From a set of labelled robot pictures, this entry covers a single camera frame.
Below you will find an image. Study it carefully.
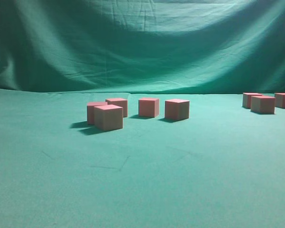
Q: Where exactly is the green cloth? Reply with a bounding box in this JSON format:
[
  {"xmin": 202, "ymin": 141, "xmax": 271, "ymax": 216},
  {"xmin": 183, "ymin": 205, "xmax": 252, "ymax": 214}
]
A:
[{"xmin": 0, "ymin": 0, "xmax": 285, "ymax": 228}]

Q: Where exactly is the pink wooden cube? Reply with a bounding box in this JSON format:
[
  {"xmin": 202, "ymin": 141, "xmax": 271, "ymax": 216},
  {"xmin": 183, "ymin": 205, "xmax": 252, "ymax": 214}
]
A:
[
  {"xmin": 250, "ymin": 95, "xmax": 275, "ymax": 114},
  {"xmin": 105, "ymin": 98, "xmax": 128, "ymax": 117},
  {"xmin": 138, "ymin": 97, "xmax": 159, "ymax": 117},
  {"xmin": 94, "ymin": 104, "xmax": 123, "ymax": 131},
  {"xmin": 165, "ymin": 99, "xmax": 190, "ymax": 121},
  {"xmin": 242, "ymin": 93, "xmax": 262, "ymax": 109},
  {"xmin": 275, "ymin": 93, "xmax": 285, "ymax": 109},
  {"xmin": 87, "ymin": 102, "xmax": 108, "ymax": 125}
]

